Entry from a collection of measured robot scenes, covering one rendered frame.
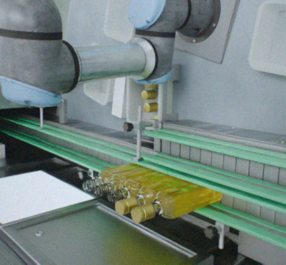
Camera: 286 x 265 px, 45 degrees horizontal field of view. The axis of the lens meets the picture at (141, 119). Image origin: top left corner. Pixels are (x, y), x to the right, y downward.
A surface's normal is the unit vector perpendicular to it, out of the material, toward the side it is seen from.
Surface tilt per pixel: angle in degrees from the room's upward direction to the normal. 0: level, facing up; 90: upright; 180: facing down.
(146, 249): 90
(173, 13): 92
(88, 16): 0
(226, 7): 3
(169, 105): 90
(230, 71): 0
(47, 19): 93
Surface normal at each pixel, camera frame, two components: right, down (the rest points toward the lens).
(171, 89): 0.67, 0.13
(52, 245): 0.03, -0.99
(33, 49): 0.31, 0.32
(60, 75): 0.79, 0.32
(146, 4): -0.74, 0.01
